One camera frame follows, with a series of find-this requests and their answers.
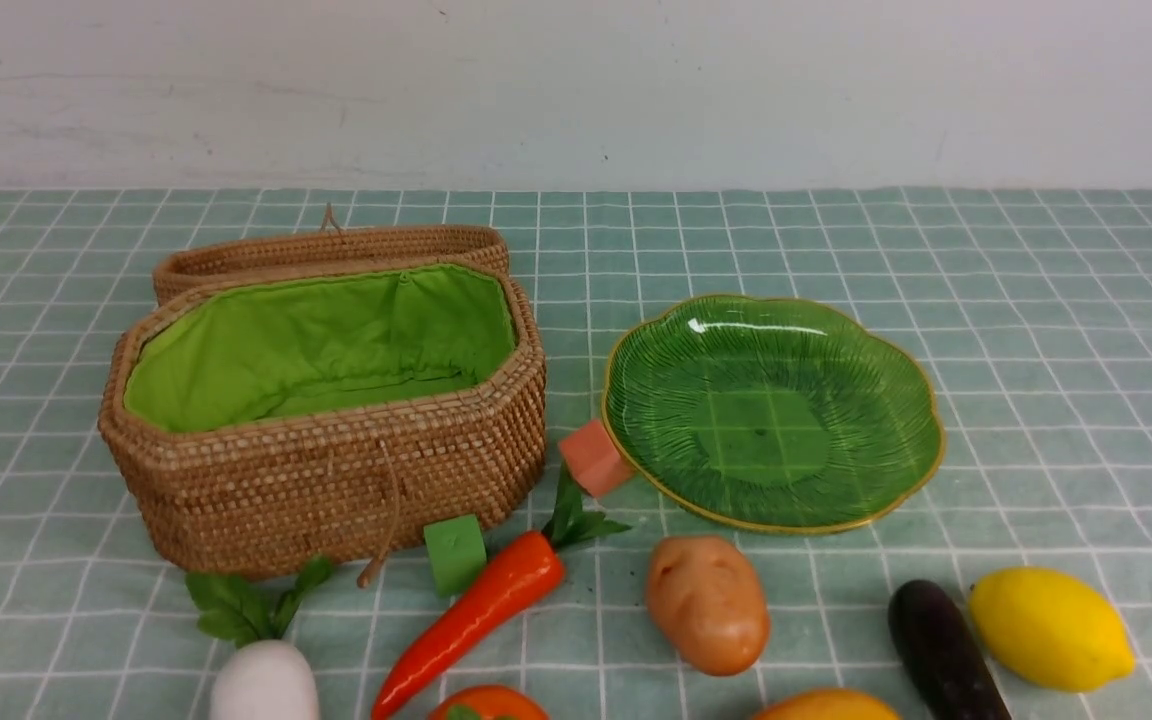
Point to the brown toy potato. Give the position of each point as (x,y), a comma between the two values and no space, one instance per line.
(708,602)

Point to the white toy radish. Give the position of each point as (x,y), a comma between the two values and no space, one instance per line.
(267,677)

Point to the orange toy carrot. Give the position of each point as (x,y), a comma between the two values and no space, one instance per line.
(520,575)

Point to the woven wicker basket green lining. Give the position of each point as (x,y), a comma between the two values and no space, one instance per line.
(261,421)

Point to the yellow toy lemon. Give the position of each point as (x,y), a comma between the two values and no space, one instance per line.
(1051,628)

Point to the woven wicker basket lid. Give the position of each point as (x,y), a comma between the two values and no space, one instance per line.
(330,244)

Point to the green foam cube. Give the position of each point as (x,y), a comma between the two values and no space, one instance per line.
(457,553)

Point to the orange toy mango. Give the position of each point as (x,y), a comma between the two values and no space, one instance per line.
(829,703)

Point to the orange toy persimmon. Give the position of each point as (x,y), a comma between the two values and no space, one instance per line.
(489,701)

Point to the dark purple toy eggplant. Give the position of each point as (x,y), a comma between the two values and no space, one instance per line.
(940,655)

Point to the green checkered tablecloth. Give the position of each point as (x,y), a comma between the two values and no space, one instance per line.
(1031,311)

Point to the orange foam cube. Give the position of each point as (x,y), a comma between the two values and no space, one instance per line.
(593,459)

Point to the green glass leaf plate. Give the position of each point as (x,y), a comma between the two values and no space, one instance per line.
(773,416)

